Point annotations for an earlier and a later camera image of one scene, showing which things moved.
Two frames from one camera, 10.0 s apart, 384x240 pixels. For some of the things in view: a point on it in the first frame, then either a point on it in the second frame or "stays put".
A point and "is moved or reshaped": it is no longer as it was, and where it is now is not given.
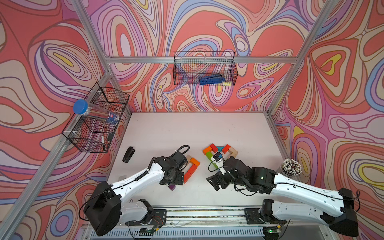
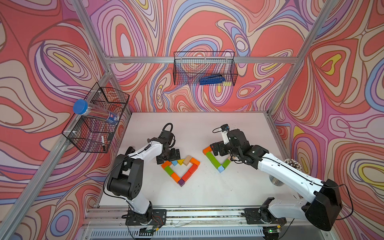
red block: x=192 y=169 stays put
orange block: x=194 y=161 stays put
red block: x=186 y=176 stays put
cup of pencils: x=291 y=167 stays put
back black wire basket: x=189 y=67 stays put
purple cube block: x=172 y=187 is moved or reshaped
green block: x=209 y=155 stays put
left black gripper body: x=177 y=179 -> x=170 y=155
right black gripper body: x=229 y=180 -> x=224 y=149
